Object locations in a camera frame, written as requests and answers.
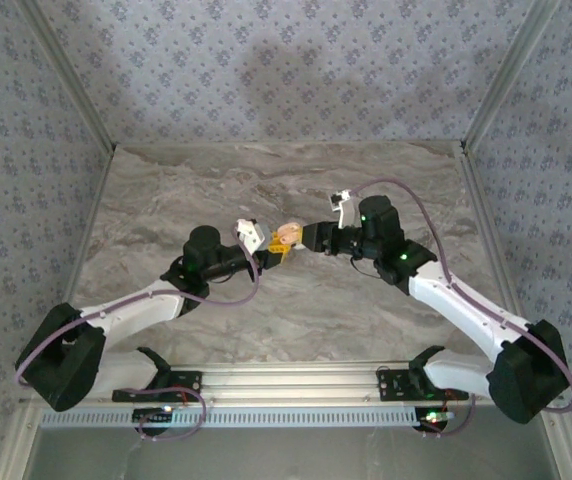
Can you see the peach earbud charging case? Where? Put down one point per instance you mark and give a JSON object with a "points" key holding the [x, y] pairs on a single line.
{"points": [[289, 232]]}

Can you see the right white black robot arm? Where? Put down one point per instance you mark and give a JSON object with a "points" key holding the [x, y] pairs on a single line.
{"points": [[456, 305]]}

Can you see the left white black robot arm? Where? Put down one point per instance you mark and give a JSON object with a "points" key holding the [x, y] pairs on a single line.
{"points": [[136, 310]]}

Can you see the black controller board with LED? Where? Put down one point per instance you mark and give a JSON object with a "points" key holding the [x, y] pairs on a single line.
{"points": [[433, 420], [151, 416]]}

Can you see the grey metal panel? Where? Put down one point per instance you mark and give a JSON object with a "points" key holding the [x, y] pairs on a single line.
{"points": [[291, 455]]}

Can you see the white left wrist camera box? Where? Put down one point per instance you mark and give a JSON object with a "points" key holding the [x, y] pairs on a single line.
{"points": [[252, 234]]}

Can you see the aluminium table rear rail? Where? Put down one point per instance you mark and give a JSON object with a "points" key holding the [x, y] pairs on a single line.
{"points": [[286, 144]]}

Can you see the aluminium table side rail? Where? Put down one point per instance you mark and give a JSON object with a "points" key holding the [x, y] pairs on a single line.
{"points": [[481, 200], [100, 192]]}

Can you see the aluminium mounting rail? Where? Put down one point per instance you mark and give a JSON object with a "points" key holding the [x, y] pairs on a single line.
{"points": [[291, 385]]}

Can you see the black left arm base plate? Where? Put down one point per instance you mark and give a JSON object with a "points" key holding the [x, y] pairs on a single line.
{"points": [[186, 382]]}

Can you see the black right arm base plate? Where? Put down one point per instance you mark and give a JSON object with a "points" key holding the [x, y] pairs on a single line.
{"points": [[391, 385]]}

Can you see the aluminium corner frame post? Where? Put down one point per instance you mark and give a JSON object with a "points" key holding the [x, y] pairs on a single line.
{"points": [[72, 75], [508, 75]]}

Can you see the aluminium lower frame post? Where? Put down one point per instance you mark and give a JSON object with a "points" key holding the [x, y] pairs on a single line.
{"points": [[558, 450], [16, 450]]}

